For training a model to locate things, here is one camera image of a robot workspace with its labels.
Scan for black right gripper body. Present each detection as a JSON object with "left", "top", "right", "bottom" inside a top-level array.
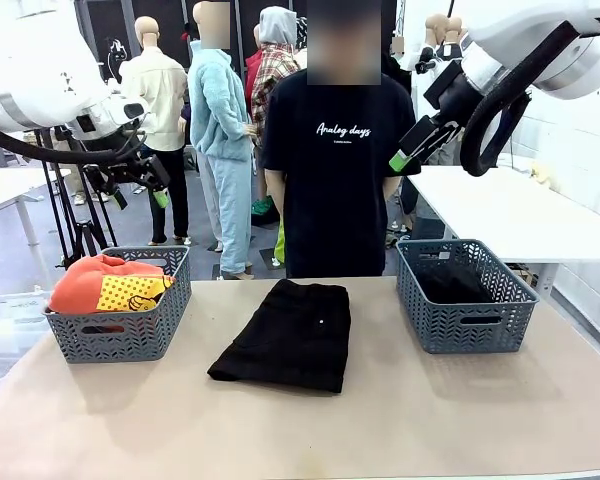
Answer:
[{"left": 398, "top": 89, "right": 474, "bottom": 164}]

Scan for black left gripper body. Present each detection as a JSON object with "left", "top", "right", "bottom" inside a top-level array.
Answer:
[{"left": 82, "top": 155, "right": 171, "bottom": 196}]

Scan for orange shirt with yellow print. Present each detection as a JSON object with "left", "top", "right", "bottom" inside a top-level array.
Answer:
[{"left": 48, "top": 253, "right": 176, "bottom": 315}]

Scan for black trousers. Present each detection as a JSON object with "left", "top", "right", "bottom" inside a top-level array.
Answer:
[{"left": 415, "top": 262, "right": 496, "bottom": 305}]

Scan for person's right forearm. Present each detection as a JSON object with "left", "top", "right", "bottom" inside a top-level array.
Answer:
[{"left": 264, "top": 169, "right": 287, "bottom": 212}]

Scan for white coat mannequin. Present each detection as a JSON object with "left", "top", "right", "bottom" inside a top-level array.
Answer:
[{"left": 402, "top": 13, "right": 451, "bottom": 136}]

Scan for person in black T-shirt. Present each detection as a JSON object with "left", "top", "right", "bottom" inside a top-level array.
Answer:
[{"left": 260, "top": 0, "right": 421, "bottom": 279}]

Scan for black clothes mannequin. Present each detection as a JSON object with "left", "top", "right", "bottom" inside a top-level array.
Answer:
[{"left": 379, "top": 34, "right": 416, "bottom": 94}]

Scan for cream shirt mannequin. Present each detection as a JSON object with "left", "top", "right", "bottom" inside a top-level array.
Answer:
[{"left": 120, "top": 15, "right": 191, "bottom": 246}]

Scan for light blue fleece mannequin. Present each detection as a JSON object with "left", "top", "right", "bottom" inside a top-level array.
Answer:
[{"left": 187, "top": 2, "right": 257, "bottom": 280}]

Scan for pale yellow cloth lump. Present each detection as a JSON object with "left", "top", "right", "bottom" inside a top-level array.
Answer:
[{"left": 529, "top": 159, "right": 556, "bottom": 186}]

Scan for long white side table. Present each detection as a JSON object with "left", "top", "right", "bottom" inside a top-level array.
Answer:
[{"left": 408, "top": 163, "right": 600, "bottom": 296}]

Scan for dark jacket mannequin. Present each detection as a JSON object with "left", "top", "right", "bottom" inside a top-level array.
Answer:
[{"left": 446, "top": 17, "right": 470, "bottom": 49}]

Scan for white table beside tripod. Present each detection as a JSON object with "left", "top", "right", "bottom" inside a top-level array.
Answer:
[{"left": 0, "top": 167, "right": 71, "bottom": 296}]

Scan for grey basket without label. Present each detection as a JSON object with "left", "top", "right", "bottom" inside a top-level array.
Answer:
[{"left": 43, "top": 244, "right": 193, "bottom": 365}]

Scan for red top mannequin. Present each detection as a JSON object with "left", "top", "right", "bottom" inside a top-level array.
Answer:
[{"left": 243, "top": 23, "right": 262, "bottom": 109}]

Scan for plaid shirt grey hood mannequin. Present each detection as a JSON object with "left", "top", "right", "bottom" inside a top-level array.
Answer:
[{"left": 249, "top": 5, "right": 309, "bottom": 151}]

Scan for clear plastic storage box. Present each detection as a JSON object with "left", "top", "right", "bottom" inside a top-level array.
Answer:
[{"left": 0, "top": 289, "right": 51, "bottom": 396}]

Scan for grey basket with label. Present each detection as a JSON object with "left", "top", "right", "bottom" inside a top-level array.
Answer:
[{"left": 395, "top": 238, "right": 540, "bottom": 355}]

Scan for black folded shorts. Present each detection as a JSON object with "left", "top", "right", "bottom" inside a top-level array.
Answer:
[{"left": 207, "top": 278, "right": 352, "bottom": 395}]

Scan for black right arm cable sleeve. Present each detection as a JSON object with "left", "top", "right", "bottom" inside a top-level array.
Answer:
[{"left": 459, "top": 18, "right": 600, "bottom": 179}]

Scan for black arm cable sleeve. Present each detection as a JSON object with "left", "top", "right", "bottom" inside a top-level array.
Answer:
[
  {"left": 0, "top": 118, "right": 149, "bottom": 167},
  {"left": 459, "top": 18, "right": 600, "bottom": 179}
]

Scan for black camera tripod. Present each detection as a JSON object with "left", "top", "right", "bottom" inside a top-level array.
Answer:
[{"left": 32, "top": 127, "right": 119, "bottom": 271}]

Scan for black left arm cable sleeve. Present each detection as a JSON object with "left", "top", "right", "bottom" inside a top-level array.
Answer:
[{"left": 0, "top": 118, "right": 149, "bottom": 167}]

